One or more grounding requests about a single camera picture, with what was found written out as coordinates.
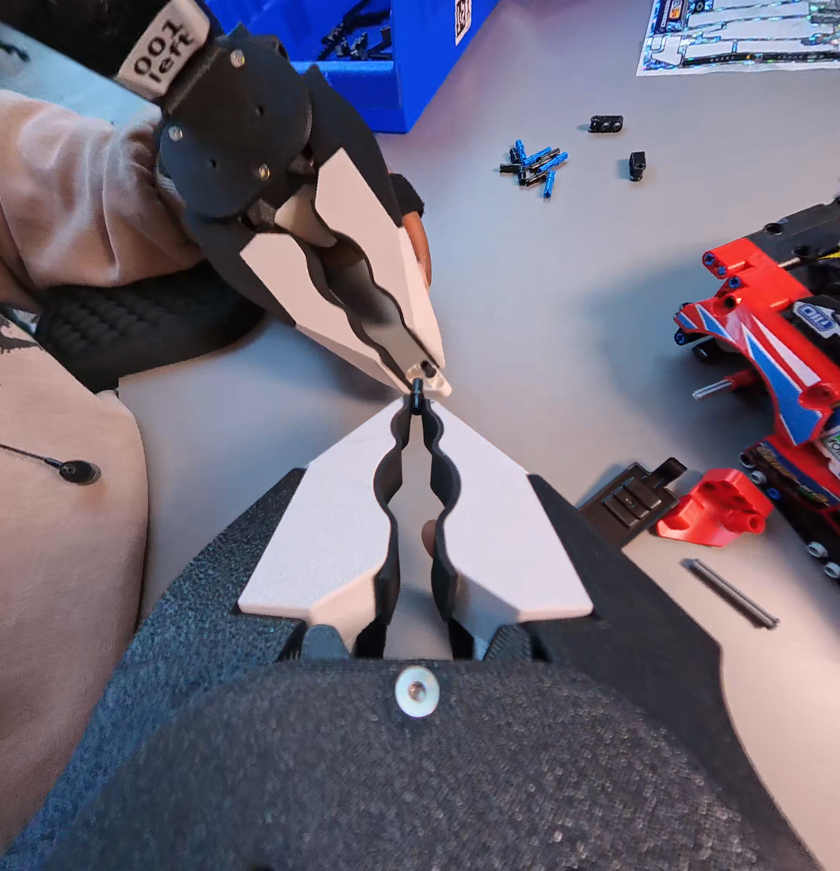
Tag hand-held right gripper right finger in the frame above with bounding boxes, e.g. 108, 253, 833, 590
419, 399, 594, 649

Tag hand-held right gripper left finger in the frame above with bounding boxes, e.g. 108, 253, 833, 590
236, 397, 414, 647

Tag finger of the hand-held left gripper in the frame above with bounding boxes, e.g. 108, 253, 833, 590
238, 230, 421, 396
314, 147, 448, 372

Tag white lego liftarm piece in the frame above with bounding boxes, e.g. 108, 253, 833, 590
405, 359, 454, 399

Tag red lego piece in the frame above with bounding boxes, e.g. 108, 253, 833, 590
657, 468, 775, 547

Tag lego race car model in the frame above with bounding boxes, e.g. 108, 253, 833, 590
673, 173, 840, 600

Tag person's left forearm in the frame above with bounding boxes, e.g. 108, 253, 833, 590
0, 85, 203, 310

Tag black lego panel assembly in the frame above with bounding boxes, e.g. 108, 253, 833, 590
578, 457, 688, 548

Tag black lego parts heap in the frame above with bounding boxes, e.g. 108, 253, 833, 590
317, 0, 394, 62

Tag grey lego axle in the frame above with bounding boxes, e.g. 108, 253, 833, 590
684, 558, 780, 629

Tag person's left hand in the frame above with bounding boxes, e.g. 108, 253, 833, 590
401, 212, 434, 288

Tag blue storage bin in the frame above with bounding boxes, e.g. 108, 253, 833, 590
202, 0, 499, 133

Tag cluster of blue black pins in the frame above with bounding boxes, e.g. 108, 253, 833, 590
499, 139, 569, 200

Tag black chair armrest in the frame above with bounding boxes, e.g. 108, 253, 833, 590
35, 262, 264, 392

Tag holographic sticker sheet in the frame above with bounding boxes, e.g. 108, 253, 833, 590
636, 0, 840, 76

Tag black microphone cable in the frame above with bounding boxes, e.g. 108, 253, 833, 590
0, 439, 103, 486

